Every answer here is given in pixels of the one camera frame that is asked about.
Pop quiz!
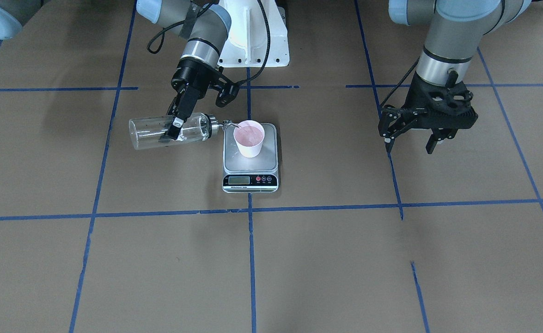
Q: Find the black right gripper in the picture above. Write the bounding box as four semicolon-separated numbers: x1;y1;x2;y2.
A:
166;57;240;140

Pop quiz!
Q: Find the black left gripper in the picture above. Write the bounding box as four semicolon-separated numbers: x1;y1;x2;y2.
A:
378;72;478;154

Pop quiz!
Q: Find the glass sauce bottle metal cap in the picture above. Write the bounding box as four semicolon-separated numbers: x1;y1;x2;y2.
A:
129;112;240;150

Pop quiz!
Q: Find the pink paper cup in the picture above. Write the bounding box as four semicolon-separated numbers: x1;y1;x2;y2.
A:
233;120;265;158

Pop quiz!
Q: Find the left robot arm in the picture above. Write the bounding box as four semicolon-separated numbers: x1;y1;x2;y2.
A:
378;0;531;154

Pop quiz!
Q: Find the digital kitchen scale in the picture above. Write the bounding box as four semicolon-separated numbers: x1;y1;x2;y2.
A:
221;123;280;192

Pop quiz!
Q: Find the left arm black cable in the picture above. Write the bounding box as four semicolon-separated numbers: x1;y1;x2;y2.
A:
379;57;420;116

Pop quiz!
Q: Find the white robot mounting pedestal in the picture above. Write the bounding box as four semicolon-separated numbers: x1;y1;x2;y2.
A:
219;0;290;68

